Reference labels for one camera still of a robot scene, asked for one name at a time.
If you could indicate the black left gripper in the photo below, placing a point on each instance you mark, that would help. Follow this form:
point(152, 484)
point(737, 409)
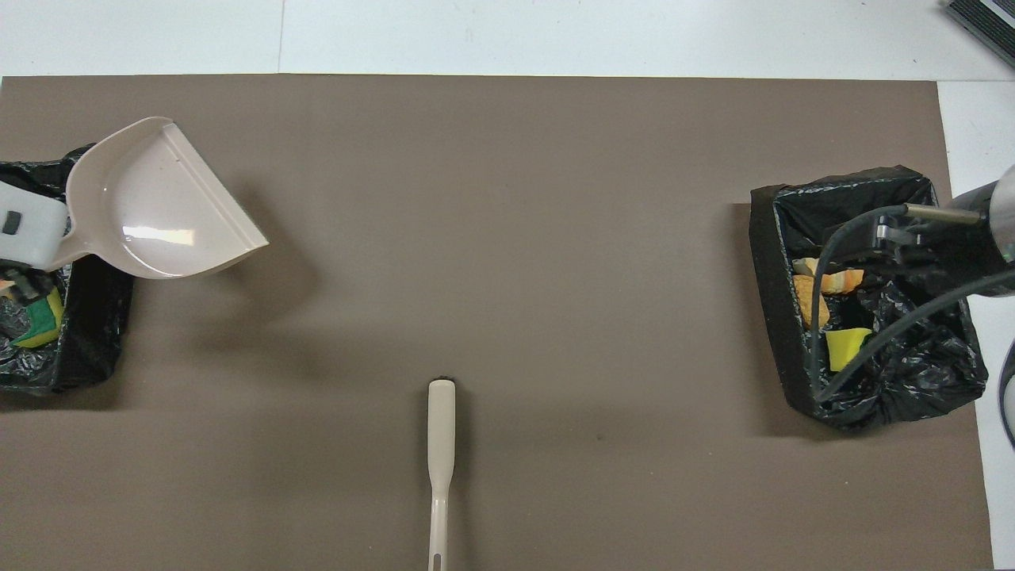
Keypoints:
point(24, 281)

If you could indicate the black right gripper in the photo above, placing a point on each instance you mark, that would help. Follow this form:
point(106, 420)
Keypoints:
point(971, 246)

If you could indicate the large striped croissant piece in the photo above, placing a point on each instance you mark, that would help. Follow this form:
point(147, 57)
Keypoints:
point(840, 281)

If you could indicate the brown bread roll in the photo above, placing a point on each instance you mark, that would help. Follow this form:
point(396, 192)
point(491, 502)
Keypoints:
point(805, 305)

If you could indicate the beige plastic dustpan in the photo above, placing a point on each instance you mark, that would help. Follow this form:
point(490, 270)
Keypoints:
point(158, 206)

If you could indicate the beige hand brush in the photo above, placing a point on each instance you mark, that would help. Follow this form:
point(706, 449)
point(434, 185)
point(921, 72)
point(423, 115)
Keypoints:
point(441, 428)

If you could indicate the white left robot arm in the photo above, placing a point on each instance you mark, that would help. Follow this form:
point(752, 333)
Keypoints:
point(28, 226)

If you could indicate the black bag lined bin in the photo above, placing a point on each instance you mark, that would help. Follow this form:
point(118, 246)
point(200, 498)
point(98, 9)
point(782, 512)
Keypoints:
point(87, 333)
point(912, 381)

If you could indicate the dark grey ribbed device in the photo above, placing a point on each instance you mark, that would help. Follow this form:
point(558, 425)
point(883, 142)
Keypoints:
point(987, 20)

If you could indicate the brown table mat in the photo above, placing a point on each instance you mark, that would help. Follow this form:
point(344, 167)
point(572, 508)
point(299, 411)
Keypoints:
point(507, 317)

